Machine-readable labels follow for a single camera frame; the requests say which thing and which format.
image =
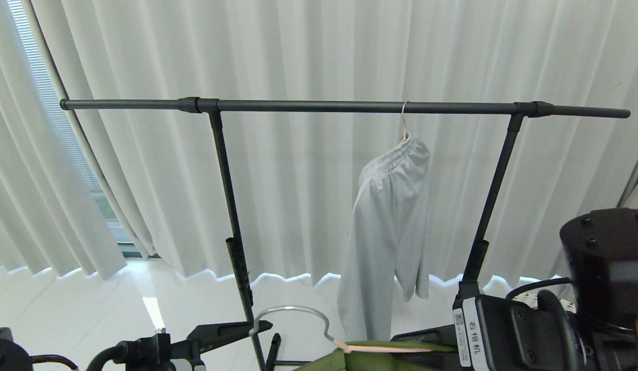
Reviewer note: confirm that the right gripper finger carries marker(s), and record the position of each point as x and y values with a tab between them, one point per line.
445	363
437	334

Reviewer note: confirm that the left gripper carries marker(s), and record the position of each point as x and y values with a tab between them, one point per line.
159	350

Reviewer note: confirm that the pink clothes hanger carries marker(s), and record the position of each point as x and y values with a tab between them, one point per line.
370	348
403	135

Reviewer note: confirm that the green garment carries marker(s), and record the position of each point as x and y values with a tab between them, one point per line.
360	363

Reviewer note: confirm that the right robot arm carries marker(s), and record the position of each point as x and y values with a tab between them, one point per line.
607	257

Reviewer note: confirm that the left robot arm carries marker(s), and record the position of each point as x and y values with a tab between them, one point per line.
2	355

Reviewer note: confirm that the white laundry basket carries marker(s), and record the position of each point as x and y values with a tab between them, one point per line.
527	298

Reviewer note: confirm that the black clothes rack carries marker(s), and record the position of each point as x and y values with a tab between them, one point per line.
350	106

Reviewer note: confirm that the white curtain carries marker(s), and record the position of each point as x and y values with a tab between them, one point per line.
298	51
40	206

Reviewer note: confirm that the window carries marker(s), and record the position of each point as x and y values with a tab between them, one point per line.
40	67

